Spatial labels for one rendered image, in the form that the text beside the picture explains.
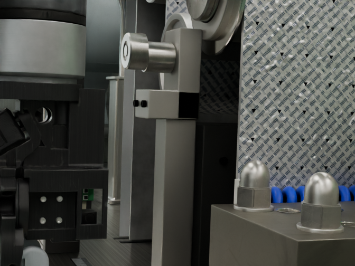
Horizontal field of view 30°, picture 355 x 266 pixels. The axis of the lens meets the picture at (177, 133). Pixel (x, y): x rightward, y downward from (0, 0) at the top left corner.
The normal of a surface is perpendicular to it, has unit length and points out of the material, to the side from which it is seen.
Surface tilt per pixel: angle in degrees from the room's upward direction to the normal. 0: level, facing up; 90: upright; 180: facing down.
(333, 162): 90
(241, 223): 90
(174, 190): 90
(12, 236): 77
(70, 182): 90
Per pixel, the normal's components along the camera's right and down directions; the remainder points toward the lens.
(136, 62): 0.23, 0.70
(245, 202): -0.65, 0.02
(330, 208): 0.34, 0.06
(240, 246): -0.94, -0.01
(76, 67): 0.91, 0.06
